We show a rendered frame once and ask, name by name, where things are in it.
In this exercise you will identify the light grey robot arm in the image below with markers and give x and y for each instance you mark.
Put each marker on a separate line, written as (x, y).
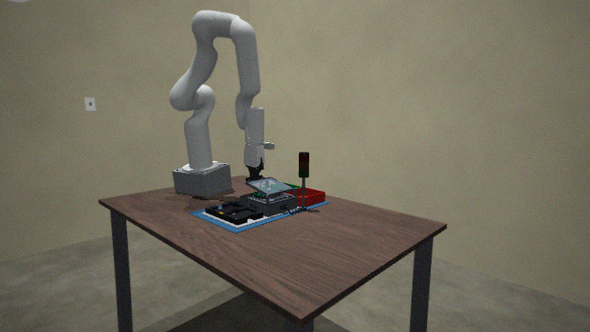
(189, 93)

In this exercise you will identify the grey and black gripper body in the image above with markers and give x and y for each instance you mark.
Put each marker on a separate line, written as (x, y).
(253, 154)

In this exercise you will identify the red bin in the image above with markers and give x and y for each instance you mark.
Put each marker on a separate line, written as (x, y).
(311, 197)

